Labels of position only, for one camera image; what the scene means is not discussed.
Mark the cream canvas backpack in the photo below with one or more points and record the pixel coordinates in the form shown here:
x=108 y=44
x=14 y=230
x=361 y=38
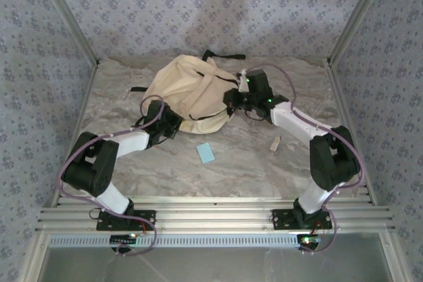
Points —
x=178 y=80

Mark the light blue sticky note pad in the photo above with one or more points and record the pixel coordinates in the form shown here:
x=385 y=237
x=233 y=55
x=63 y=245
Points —
x=205 y=153

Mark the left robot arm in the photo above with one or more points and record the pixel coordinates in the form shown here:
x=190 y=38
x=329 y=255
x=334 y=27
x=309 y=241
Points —
x=89 y=163

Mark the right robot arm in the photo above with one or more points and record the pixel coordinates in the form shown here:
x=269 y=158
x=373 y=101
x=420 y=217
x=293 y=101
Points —
x=333 y=160

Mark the grey metal sheet panel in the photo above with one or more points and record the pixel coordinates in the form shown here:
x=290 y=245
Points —
x=215 y=265

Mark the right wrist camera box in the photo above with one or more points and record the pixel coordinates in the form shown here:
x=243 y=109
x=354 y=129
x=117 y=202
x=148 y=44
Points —
x=243 y=85

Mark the aluminium side rail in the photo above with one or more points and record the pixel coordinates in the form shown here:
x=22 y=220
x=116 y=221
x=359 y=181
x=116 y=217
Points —
x=85 y=97
x=338 y=90

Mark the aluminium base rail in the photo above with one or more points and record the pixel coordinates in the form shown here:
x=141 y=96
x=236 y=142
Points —
x=215 y=216

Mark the aluminium frame post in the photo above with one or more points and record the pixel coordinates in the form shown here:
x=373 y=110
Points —
x=357 y=14
x=69 y=14

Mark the aluminium frame leg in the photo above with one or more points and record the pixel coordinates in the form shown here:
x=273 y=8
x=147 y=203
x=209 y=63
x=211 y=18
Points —
x=393 y=259
x=34 y=259

